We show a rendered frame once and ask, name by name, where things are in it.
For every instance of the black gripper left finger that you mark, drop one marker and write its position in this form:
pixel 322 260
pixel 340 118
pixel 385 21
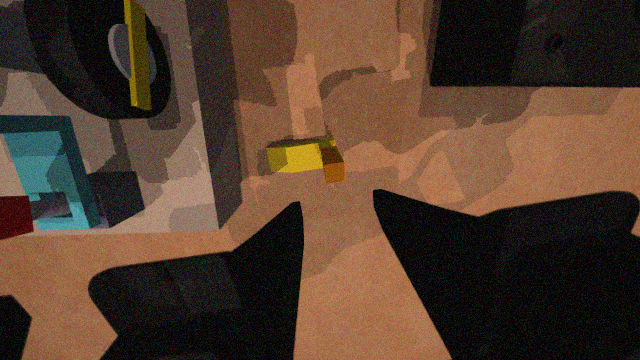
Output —
pixel 256 286

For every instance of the yellow chock with orange handle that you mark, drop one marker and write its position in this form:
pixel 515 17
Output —
pixel 309 155

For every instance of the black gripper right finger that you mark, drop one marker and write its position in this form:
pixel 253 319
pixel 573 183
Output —
pixel 460 265

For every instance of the red-headed metal pin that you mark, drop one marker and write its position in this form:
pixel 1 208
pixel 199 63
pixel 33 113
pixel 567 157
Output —
pixel 17 213

